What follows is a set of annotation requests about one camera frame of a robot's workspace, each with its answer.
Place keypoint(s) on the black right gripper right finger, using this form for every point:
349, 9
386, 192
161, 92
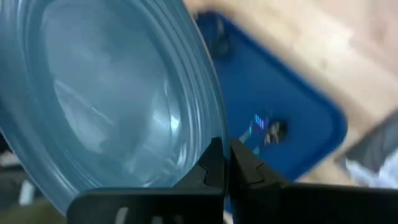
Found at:
280, 202

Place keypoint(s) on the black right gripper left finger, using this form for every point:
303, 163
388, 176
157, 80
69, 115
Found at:
186, 202

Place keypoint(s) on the light blue plastic bowl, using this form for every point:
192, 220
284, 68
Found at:
109, 93

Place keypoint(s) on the iridescent metal fork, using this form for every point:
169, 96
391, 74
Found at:
259, 126

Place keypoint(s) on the blue plastic tray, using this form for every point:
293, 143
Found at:
280, 87

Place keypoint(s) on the dark grey box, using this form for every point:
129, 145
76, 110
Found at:
373, 146

